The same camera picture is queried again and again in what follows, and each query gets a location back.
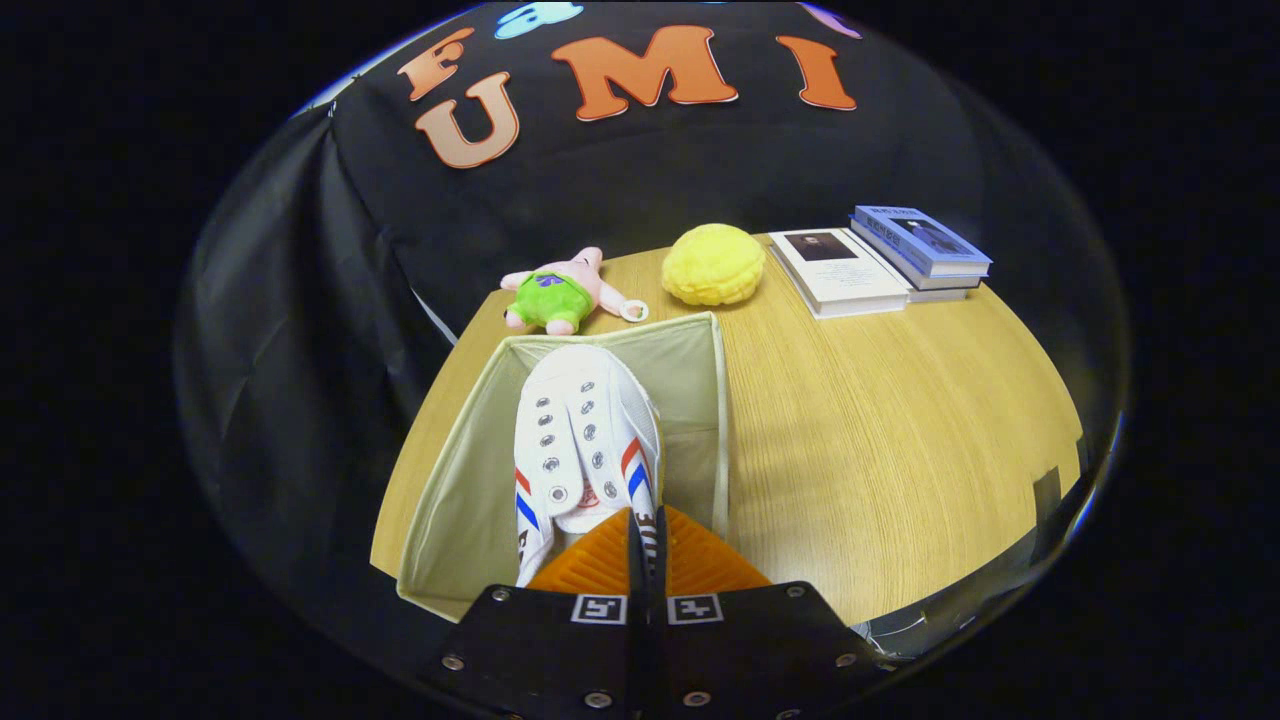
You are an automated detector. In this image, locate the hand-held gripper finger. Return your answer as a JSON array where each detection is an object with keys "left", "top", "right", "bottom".
[
  {"left": 418, "top": 506, "right": 647, "bottom": 719},
  {"left": 655, "top": 505, "right": 893, "bottom": 719}
]

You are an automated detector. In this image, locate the brown fabric storage box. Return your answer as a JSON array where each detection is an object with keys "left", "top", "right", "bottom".
[{"left": 395, "top": 312, "right": 733, "bottom": 623}]

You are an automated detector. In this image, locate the white canvas shoe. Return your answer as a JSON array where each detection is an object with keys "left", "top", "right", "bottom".
[{"left": 513, "top": 345, "right": 666, "bottom": 591}]

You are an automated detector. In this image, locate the pink starfish plush toy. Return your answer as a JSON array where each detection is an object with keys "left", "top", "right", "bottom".
[{"left": 500, "top": 247, "right": 649, "bottom": 336}]

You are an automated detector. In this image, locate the yellow bumpy plush toy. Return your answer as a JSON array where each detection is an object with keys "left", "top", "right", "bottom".
[{"left": 661, "top": 223, "right": 767, "bottom": 307}]

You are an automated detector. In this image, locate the white book with portrait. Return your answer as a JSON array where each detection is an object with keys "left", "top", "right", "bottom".
[{"left": 768, "top": 229, "right": 911, "bottom": 319}]

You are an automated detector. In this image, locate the white book under stack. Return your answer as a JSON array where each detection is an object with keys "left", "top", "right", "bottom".
[{"left": 845, "top": 228, "right": 969, "bottom": 303}]

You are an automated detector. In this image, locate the dark spine book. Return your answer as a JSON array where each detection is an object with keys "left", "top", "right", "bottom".
[{"left": 850, "top": 220, "right": 986, "bottom": 292}]

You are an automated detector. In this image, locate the black backdrop cloth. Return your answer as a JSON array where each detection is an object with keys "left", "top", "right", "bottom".
[{"left": 175, "top": 0, "right": 1121, "bottom": 561}]

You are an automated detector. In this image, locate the blue cover book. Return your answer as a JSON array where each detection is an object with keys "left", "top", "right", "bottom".
[{"left": 853, "top": 205, "right": 993, "bottom": 279}]

